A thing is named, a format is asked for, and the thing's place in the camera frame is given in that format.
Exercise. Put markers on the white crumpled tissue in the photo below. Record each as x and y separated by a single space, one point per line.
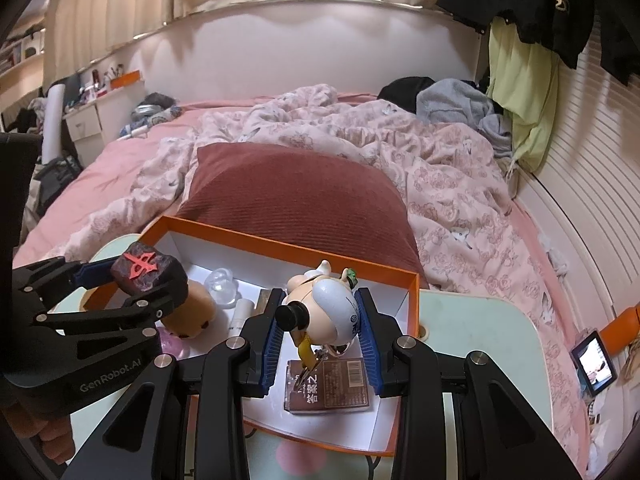
559 260

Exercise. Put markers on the white nightstand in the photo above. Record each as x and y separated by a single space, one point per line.
85 125

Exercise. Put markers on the white paper roll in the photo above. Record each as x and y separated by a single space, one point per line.
52 120

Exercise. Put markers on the row of small desk items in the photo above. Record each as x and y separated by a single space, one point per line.
97 85

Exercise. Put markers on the light green cloth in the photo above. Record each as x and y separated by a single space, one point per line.
520 90

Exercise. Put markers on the mint cartoon lap table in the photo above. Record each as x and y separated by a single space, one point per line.
475 340

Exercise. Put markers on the pale floral duvet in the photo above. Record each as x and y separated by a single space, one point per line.
400 135

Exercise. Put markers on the black hanging clothes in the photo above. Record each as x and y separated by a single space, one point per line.
525 0

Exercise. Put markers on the orange cardboard box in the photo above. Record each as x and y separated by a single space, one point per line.
225 255

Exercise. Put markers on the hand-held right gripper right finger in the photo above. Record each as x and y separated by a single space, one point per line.
370 355

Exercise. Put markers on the grey striped cloth pile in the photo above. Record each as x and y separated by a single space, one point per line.
150 110

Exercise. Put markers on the brown card box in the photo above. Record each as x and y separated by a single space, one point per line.
340 385

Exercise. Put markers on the grey clothes pile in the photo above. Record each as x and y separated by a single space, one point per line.
450 100

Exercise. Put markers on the clear bubble wrap ball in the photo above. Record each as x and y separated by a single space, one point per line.
222 287

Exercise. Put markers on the black clothes pile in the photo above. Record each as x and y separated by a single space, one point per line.
405 87

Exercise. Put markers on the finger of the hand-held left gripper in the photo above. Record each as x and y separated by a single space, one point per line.
140 307
92 272

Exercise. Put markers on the black block with red symbol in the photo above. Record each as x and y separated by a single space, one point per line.
145 270

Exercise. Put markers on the dark bag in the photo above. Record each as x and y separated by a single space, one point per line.
57 177

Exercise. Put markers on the brown plush toy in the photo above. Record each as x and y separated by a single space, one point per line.
197 310

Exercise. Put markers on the person's left hand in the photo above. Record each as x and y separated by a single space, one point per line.
45 437

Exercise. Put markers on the small orange box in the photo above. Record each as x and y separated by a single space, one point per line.
127 81

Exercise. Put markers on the white cream tube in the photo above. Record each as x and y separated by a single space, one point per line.
241 315

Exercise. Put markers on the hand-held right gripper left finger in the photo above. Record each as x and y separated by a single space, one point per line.
270 360

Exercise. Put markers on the pig figurine with black hat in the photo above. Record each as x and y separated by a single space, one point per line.
330 305

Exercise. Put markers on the phone with lit screen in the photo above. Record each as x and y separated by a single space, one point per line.
595 365

